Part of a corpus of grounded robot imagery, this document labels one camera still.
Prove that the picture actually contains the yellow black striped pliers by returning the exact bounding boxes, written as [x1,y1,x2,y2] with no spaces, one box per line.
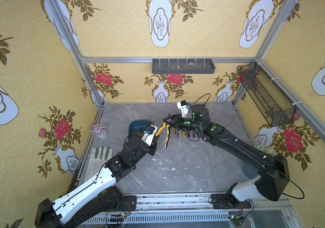
[172,128,180,138]

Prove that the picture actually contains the yellow wide handle pliers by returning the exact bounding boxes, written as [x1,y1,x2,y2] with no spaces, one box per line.
[156,123,171,149]

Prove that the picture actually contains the teal plastic storage box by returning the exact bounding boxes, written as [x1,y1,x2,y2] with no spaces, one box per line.
[128,120,152,139]

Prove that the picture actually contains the orange grey pliers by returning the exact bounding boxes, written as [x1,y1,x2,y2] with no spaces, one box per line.
[187,131,195,138]

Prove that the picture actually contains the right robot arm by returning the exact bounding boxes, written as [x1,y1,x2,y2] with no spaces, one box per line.
[163,114,289,202]

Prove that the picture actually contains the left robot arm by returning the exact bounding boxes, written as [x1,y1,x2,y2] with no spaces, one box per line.
[34,134,159,228]

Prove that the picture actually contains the white green work glove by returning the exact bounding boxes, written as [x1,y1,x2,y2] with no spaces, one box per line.
[84,146,113,182]

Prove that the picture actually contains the pink flower pot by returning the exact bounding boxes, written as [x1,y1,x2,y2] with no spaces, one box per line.
[90,123,106,139]

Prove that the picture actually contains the green potted plant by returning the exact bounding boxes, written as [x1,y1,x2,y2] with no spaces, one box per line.
[255,145,278,156]

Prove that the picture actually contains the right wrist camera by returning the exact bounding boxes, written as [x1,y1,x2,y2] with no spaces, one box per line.
[177,100,191,118]

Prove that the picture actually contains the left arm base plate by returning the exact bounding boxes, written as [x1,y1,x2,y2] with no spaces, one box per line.
[107,195,137,212]

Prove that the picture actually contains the grey wall shelf tray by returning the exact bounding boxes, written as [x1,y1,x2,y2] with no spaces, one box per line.
[152,58,216,75]

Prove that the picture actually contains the aluminium front rail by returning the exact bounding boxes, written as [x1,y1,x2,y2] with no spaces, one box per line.
[47,190,302,228]

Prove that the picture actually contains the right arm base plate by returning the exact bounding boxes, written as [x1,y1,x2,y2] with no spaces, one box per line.
[209,193,252,210]

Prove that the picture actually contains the black wire mesh basket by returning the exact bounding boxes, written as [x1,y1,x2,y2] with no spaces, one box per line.
[238,63,296,127]

